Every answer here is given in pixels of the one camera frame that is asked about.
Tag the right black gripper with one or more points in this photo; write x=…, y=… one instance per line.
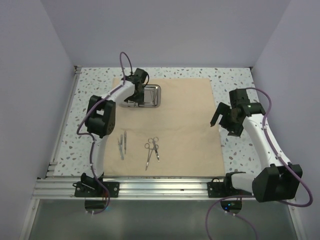
x=235, y=130

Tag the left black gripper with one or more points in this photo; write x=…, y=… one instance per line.
x=139, y=99

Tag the steel instrument tray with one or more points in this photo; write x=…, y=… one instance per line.
x=150, y=98

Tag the steel surgical scissors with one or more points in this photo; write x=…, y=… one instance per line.
x=153, y=141

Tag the steel needle holder clamp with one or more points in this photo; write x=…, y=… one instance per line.
x=148, y=155

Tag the beige cloth wrap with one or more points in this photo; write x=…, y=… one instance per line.
x=188, y=146

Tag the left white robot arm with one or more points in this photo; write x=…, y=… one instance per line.
x=100, y=121

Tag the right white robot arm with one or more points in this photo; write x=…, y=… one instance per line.
x=277, y=180

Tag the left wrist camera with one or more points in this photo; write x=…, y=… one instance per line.
x=140, y=76

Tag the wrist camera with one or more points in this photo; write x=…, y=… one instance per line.
x=238, y=96
x=140, y=76

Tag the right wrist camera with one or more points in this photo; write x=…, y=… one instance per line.
x=238, y=96

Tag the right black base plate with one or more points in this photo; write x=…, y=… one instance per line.
x=217, y=188

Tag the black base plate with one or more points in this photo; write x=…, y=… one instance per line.
x=95, y=190
x=217, y=188

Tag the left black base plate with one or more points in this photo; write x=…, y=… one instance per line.
x=95, y=190

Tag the aluminium rail frame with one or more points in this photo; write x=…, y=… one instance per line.
x=130, y=188

